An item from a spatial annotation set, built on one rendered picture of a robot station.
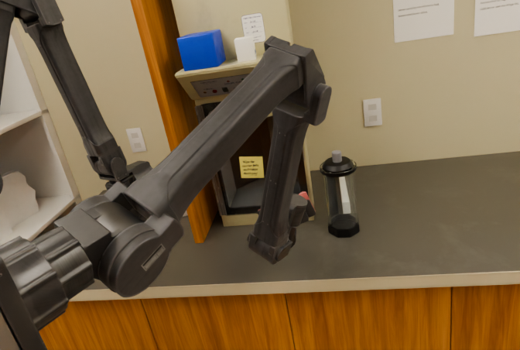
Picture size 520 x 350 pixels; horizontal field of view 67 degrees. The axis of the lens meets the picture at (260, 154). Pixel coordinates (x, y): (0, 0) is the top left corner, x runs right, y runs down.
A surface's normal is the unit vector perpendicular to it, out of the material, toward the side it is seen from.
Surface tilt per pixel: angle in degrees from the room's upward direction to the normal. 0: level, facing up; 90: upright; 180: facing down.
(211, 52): 90
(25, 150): 90
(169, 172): 31
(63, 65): 86
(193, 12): 90
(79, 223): 20
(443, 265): 0
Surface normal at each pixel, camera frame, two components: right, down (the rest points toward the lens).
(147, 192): -0.14, -0.60
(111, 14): -0.13, 0.39
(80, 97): 0.75, 0.07
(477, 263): -0.16, -0.92
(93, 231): 0.11, -0.83
